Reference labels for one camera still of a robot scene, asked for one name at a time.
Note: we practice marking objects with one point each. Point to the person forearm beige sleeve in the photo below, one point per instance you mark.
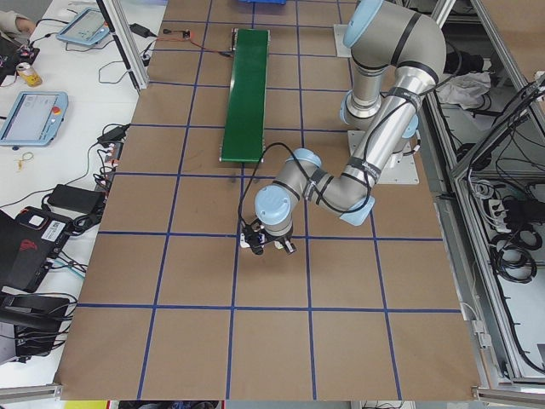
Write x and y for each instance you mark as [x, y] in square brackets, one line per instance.
[8, 19]

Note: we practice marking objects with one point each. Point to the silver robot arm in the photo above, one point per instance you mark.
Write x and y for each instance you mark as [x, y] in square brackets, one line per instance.
[383, 140]

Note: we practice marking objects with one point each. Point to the green conveyor belt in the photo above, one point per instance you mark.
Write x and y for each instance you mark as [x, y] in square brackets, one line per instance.
[247, 106]

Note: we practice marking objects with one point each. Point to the white power strip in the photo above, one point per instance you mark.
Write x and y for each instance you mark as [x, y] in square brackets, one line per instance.
[111, 155]

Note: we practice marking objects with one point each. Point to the black power adapter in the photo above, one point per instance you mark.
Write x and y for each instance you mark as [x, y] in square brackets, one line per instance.
[113, 133]
[138, 29]

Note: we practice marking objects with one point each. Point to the large black power brick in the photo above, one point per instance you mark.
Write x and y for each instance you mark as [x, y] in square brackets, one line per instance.
[74, 197]

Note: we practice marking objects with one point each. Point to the white socket strip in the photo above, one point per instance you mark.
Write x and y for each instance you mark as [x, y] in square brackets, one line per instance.
[494, 209]

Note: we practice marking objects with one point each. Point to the small sensor circuit board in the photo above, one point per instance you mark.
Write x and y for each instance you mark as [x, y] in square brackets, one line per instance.
[185, 33]

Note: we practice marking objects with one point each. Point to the black computer box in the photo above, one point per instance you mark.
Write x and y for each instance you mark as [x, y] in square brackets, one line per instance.
[25, 260]

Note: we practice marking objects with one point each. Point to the black barrel plug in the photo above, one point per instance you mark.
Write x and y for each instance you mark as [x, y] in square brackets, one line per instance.
[167, 31]

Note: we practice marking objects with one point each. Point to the white cloth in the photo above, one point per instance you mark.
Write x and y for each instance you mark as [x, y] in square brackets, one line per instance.
[464, 89]

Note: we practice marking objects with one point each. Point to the black device stack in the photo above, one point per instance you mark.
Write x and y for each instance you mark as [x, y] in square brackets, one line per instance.
[30, 307]

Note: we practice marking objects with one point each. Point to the blue plastic bin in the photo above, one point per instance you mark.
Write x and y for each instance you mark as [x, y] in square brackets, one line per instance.
[264, 2]

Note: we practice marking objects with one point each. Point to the black cylindrical device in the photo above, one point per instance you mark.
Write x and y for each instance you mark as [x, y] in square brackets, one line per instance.
[464, 61]

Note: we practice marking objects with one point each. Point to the aluminium corner bar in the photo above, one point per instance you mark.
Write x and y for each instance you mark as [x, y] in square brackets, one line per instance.
[511, 392]
[30, 392]

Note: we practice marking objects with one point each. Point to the blue grey teach pendant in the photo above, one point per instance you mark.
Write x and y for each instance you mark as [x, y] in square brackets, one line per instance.
[83, 25]
[30, 115]

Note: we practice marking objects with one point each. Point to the yellow drink can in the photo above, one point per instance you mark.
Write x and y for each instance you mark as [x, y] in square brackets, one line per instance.
[30, 76]

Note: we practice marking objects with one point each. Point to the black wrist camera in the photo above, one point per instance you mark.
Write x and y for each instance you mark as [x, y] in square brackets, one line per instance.
[253, 233]

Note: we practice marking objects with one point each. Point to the white square base plate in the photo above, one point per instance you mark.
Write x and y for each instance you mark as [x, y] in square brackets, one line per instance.
[340, 42]
[404, 170]

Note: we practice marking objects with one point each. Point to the V-shaped metal frame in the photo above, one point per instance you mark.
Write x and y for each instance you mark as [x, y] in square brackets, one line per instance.
[464, 255]

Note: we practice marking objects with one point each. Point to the aluminium profile post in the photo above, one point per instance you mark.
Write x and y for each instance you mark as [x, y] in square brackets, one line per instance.
[136, 68]

